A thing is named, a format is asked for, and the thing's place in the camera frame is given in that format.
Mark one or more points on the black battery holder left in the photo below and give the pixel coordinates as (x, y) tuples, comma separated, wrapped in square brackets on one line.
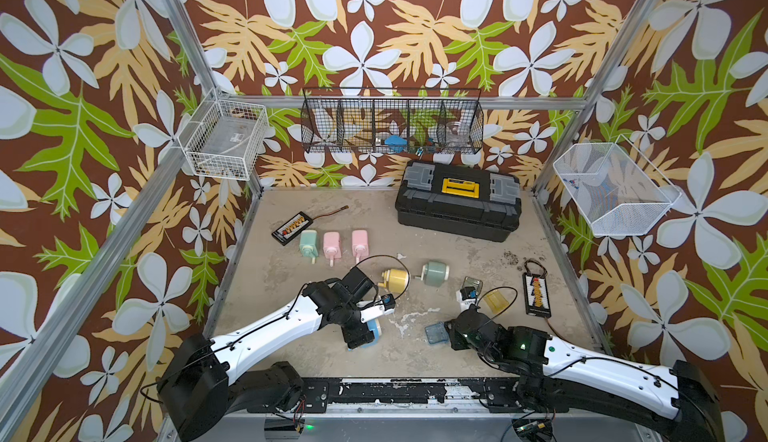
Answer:
[(291, 229)]

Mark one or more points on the white wire basket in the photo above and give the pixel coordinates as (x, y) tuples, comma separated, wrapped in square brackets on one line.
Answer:
[(223, 137), (618, 190)]

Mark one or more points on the clear grey tray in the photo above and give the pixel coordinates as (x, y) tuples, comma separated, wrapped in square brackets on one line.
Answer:
[(473, 285)]

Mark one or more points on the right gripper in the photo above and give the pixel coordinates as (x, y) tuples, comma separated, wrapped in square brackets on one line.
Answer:
[(453, 333)]

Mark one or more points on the clear yellow tray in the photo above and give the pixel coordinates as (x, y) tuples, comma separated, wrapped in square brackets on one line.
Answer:
[(496, 301)]

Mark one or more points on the pink sharpener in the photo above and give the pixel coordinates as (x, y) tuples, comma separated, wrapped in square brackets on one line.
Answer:
[(360, 245), (332, 247)]

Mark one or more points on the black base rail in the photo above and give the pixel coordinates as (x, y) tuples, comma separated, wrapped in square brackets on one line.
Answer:
[(318, 395)]

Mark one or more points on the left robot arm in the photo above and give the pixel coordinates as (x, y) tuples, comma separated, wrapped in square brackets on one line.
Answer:
[(209, 378)]

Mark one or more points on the black plastic toolbox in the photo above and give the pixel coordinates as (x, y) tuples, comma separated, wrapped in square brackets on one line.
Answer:
[(459, 200)]

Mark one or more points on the yellow pencil sharpener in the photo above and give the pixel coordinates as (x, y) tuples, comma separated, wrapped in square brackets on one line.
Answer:
[(395, 280)]

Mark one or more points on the clear blue tray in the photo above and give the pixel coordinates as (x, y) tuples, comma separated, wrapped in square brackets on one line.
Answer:
[(436, 334)]

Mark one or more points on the green sharpener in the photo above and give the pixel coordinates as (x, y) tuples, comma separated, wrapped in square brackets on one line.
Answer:
[(435, 273), (308, 245)]

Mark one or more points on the black battery holder right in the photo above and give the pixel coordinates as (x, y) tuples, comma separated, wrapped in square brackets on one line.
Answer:
[(536, 290)]

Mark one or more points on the white wire basket left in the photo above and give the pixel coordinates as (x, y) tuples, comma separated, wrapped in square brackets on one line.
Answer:
[(223, 137)]

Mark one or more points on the black battery holder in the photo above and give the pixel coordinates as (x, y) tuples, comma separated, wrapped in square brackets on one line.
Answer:
[(536, 290), (291, 229)]

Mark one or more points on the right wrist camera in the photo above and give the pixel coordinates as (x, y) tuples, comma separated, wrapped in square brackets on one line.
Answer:
[(464, 304)]

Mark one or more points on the black wire basket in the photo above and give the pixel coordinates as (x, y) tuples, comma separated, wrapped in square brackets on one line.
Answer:
[(391, 121)]

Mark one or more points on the white wire basket right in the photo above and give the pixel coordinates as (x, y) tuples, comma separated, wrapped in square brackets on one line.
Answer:
[(618, 190)]

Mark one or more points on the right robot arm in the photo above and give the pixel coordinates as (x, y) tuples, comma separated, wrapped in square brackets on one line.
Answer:
[(678, 402)]

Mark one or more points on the blue pencil sharpener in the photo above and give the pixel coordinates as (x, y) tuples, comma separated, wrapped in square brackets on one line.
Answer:
[(375, 328)]

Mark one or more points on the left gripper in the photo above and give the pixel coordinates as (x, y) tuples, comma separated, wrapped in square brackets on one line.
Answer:
[(359, 334)]

